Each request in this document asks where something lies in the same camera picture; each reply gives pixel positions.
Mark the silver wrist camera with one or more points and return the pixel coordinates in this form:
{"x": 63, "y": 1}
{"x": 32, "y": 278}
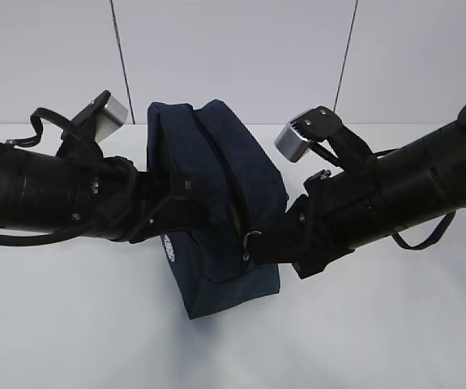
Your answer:
{"x": 321, "y": 131}
{"x": 103, "y": 116}

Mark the dark blue lunch bag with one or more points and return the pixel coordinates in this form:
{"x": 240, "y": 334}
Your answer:
{"x": 241, "y": 190}

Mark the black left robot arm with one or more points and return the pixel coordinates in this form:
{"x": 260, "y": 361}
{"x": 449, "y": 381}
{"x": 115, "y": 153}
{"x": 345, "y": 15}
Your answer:
{"x": 51, "y": 199}

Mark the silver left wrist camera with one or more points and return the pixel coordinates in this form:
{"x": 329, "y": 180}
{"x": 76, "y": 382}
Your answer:
{"x": 103, "y": 116}

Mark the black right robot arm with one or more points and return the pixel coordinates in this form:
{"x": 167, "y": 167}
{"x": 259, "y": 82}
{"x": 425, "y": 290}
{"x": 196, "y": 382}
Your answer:
{"x": 375, "y": 195}

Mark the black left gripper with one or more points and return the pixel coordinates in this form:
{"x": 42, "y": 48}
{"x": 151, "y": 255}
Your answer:
{"x": 127, "y": 207}

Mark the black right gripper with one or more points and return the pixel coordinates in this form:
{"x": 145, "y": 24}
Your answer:
{"x": 337, "y": 216}

